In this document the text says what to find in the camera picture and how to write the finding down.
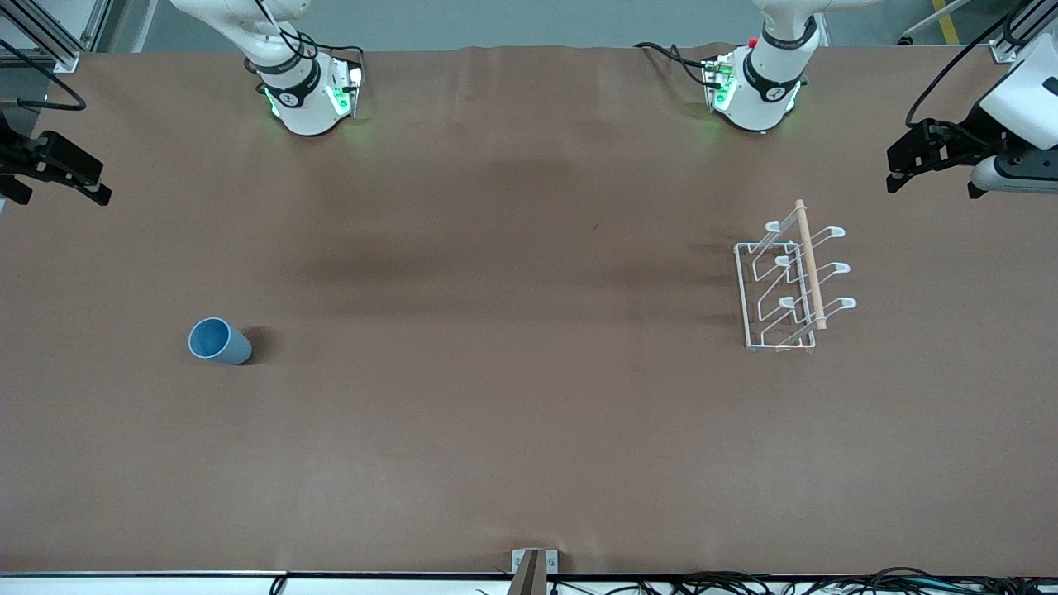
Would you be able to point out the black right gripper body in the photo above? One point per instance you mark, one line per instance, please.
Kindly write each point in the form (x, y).
(11, 154)

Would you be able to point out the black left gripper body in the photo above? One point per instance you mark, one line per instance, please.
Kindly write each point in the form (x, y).
(969, 131)

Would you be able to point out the light blue plastic cup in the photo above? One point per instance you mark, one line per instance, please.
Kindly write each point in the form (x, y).
(216, 341)

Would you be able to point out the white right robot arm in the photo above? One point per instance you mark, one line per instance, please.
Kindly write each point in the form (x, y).
(306, 107)

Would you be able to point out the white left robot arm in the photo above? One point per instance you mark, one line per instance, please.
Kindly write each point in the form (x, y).
(764, 91)

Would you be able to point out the brown table mat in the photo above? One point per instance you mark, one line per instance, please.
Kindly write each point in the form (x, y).
(529, 397)

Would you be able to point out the aluminium frame profile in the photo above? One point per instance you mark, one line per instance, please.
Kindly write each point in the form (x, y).
(50, 37)
(1021, 37)

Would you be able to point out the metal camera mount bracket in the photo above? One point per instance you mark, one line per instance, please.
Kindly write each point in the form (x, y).
(533, 566)

